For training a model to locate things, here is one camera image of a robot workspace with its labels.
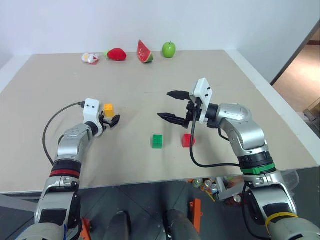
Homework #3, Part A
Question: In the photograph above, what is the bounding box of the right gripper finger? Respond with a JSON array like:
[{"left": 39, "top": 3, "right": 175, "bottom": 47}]
[
  {"left": 157, "top": 112, "right": 189, "bottom": 129},
  {"left": 166, "top": 90, "right": 192, "bottom": 102}
]

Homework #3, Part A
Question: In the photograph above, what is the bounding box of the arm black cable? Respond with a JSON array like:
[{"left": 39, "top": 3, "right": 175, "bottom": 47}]
[
  {"left": 42, "top": 100, "right": 86, "bottom": 166},
  {"left": 189, "top": 97, "right": 242, "bottom": 169}
]

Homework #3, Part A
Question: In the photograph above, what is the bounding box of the toy watermelon slice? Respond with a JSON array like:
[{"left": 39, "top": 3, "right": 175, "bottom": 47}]
[{"left": 136, "top": 39, "right": 155, "bottom": 65}]

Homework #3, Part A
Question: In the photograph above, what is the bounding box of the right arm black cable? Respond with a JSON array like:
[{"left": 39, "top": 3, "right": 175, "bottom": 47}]
[{"left": 189, "top": 97, "right": 242, "bottom": 169}]

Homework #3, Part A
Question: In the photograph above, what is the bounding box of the yellow toy brick cube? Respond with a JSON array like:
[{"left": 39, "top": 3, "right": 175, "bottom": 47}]
[{"left": 103, "top": 103, "right": 115, "bottom": 118}]

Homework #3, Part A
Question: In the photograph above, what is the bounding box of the pink silver drink can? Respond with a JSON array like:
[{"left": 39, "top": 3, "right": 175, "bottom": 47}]
[{"left": 202, "top": 179, "right": 219, "bottom": 195}]

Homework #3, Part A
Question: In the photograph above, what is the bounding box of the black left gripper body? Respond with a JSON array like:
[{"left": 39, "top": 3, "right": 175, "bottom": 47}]
[{"left": 100, "top": 118, "right": 113, "bottom": 132}]

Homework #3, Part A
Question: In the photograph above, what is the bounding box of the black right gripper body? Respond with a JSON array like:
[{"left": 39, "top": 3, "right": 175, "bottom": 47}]
[{"left": 185, "top": 98, "right": 202, "bottom": 130}]

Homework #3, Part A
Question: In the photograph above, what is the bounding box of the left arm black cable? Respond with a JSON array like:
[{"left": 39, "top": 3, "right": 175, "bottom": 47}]
[{"left": 42, "top": 100, "right": 86, "bottom": 166}]

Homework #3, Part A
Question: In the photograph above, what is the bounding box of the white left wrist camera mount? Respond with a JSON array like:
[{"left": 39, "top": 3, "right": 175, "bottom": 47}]
[{"left": 83, "top": 98, "right": 104, "bottom": 137}]

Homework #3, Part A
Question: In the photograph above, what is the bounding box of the orange plastic bracket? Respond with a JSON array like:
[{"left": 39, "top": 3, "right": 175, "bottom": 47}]
[{"left": 188, "top": 198, "right": 202, "bottom": 235}]

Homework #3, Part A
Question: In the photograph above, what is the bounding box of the red toy brick cube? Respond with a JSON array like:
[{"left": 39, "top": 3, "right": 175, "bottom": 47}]
[{"left": 181, "top": 133, "right": 197, "bottom": 149}]

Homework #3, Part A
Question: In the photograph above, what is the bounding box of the green toy brick cube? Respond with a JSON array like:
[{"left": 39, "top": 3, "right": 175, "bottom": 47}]
[{"left": 151, "top": 134, "right": 164, "bottom": 149}]

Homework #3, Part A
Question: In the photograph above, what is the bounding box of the white wrapped toy packet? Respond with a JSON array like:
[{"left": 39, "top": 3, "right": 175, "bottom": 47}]
[{"left": 80, "top": 52, "right": 101, "bottom": 67}]

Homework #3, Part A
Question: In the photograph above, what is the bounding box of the orange plastic clamp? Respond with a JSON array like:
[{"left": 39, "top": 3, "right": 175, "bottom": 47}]
[{"left": 80, "top": 216, "right": 93, "bottom": 240}]

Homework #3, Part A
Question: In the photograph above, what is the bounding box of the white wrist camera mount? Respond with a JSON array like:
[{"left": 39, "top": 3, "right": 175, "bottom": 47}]
[
  {"left": 189, "top": 78, "right": 215, "bottom": 125},
  {"left": 83, "top": 98, "right": 104, "bottom": 137}
]

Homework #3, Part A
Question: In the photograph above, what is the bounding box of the red plush strawberry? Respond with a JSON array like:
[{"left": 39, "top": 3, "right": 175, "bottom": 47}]
[{"left": 103, "top": 47, "right": 128, "bottom": 62}]

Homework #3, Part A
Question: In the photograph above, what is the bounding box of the grey flat board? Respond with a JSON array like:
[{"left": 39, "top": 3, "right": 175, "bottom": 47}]
[{"left": 0, "top": 193, "right": 42, "bottom": 214}]

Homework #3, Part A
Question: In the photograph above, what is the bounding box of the dark rounded shape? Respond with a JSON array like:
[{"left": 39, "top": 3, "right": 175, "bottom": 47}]
[
  {"left": 103, "top": 210, "right": 132, "bottom": 240},
  {"left": 161, "top": 208, "right": 201, "bottom": 240}
]

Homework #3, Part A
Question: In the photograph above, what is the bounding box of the green toy apple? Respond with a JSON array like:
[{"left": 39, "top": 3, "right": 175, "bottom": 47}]
[{"left": 161, "top": 40, "right": 177, "bottom": 59}]

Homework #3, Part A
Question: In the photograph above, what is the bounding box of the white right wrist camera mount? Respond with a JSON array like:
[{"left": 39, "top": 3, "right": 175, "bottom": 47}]
[{"left": 189, "top": 78, "right": 215, "bottom": 125}]

